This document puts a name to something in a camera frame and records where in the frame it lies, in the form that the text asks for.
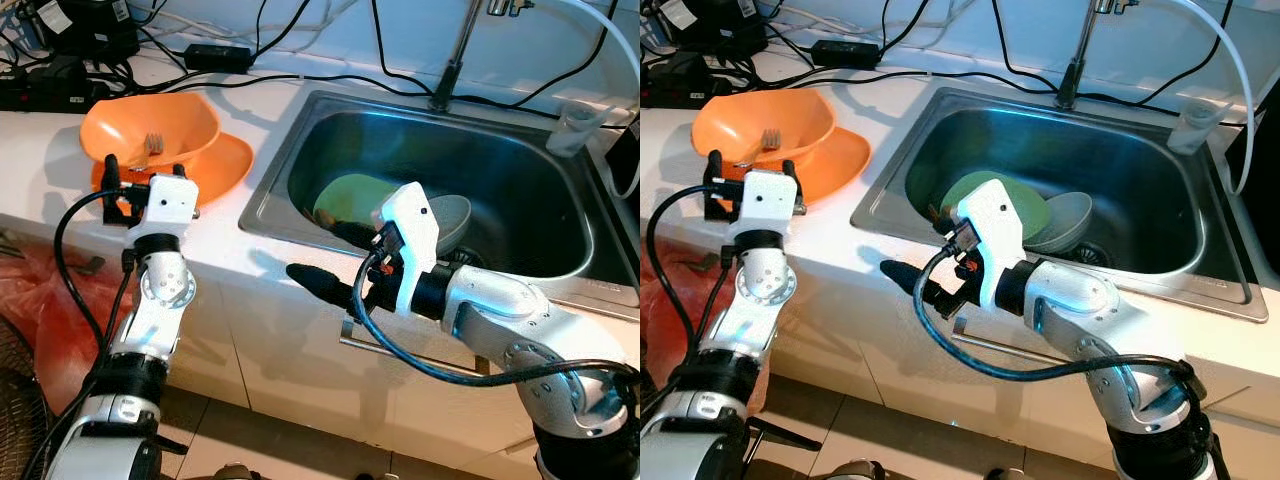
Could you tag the grey bowl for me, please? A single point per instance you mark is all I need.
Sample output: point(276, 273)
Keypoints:
point(1068, 215)
point(455, 220)

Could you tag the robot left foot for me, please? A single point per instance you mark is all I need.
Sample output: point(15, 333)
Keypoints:
point(857, 471)
point(232, 472)

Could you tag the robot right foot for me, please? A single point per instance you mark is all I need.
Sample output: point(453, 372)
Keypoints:
point(1007, 475)

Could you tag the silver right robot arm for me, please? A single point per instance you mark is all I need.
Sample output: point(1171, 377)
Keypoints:
point(1080, 300)
point(500, 310)

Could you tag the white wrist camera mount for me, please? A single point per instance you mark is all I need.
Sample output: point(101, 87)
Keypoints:
point(770, 200)
point(170, 205)
point(995, 235)
point(410, 240)

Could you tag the stainless steel sink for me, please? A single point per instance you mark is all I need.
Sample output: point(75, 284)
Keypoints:
point(520, 180)
point(1150, 180)

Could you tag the black appliance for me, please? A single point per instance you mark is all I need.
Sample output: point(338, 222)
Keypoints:
point(1260, 180)
point(625, 160)

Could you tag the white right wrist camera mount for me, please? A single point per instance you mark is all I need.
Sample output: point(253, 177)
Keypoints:
point(995, 235)
point(410, 240)

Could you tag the metal fork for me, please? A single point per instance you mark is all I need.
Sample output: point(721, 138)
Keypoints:
point(771, 139)
point(154, 145)

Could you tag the white kitchen cabinet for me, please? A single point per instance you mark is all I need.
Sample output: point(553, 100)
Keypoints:
point(280, 380)
point(900, 400)

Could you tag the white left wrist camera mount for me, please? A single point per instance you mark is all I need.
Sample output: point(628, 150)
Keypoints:
point(770, 200)
point(170, 205)

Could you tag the clear plastic cup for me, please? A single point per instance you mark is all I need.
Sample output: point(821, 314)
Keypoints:
point(1195, 128)
point(575, 130)

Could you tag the black power adapter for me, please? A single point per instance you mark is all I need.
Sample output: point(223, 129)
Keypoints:
point(845, 53)
point(218, 57)

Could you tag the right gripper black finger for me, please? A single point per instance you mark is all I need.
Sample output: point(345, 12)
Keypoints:
point(355, 234)
point(320, 286)
point(910, 281)
point(945, 222)

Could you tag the red plastic bag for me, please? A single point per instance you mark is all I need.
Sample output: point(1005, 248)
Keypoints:
point(40, 330)
point(680, 340)

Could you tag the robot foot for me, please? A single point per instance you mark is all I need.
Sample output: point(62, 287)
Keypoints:
point(1007, 475)
point(232, 472)
point(857, 471)

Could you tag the green plate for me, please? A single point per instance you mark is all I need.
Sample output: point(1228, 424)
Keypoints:
point(350, 195)
point(1030, 205)

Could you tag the orange plate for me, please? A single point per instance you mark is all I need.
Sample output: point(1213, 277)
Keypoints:
point(225, 170)
point(840, 165)

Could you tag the black labelled device box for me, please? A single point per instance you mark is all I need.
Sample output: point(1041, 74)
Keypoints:
point(715, 25)
point(90, 28)

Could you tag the orange bowl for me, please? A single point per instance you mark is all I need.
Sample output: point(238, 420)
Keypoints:
point(730, 115)
point(130, 120)

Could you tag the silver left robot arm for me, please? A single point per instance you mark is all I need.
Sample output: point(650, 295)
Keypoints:
point(765, 285)
point(165, 285)

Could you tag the metal faucet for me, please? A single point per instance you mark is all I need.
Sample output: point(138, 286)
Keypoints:
point(1078, 60)
point(455, 60)

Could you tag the black power strip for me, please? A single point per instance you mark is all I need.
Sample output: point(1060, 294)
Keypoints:
point(680, 90)
point(50, 95)

